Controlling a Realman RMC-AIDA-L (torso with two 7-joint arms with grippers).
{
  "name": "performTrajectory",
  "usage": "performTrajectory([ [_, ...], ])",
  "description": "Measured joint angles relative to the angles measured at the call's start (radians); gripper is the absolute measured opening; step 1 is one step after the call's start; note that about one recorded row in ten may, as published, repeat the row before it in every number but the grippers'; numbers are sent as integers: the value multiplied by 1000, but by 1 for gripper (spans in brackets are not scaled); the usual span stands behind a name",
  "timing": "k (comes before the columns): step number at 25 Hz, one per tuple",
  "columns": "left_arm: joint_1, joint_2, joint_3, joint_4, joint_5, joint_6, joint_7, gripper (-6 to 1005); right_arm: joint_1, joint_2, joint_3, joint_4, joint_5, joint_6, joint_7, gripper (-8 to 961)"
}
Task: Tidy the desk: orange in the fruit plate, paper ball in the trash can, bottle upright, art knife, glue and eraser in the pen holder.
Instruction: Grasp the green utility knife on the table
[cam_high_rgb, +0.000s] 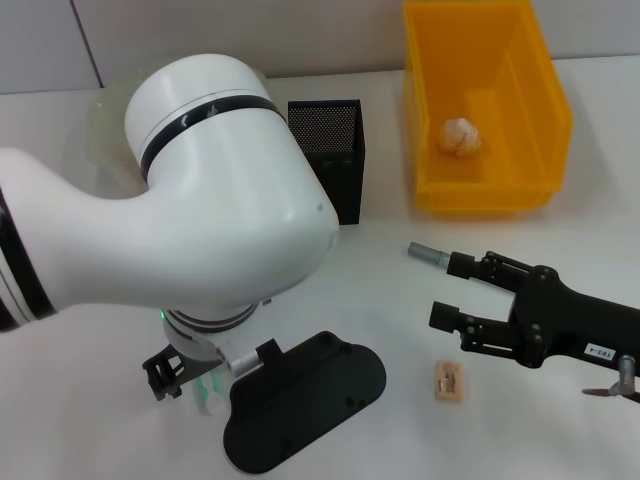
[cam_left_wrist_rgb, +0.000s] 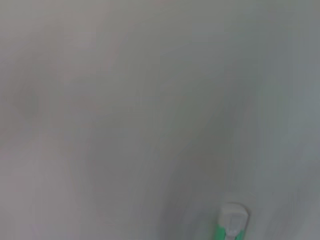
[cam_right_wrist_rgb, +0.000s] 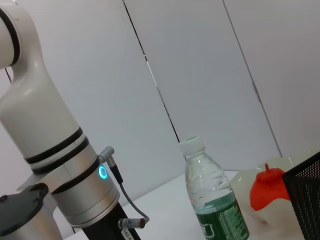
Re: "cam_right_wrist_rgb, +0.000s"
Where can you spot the red-orange toy fruit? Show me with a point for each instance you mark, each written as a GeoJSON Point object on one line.
{"type": "Point", "coordinates": [267, 187]}

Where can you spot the translucent wavy fruit plate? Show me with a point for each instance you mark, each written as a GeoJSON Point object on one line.
{"type": "Point", "coordinates": [270, 215]}

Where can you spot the clear bottle green label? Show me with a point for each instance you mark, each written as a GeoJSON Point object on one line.
{"type": "Point", "coordinates": [212, 200]}

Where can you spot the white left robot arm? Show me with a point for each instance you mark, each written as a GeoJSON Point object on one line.
{"type": "Point", "coordinates": [37, 112]}

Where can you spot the black mesh pen holder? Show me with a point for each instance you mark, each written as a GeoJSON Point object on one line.
{"type": "Point", "coordinates": [307, 195]}

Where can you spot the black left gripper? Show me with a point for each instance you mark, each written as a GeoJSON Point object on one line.
{"type": "Point", "coordinates": [110, 227]}

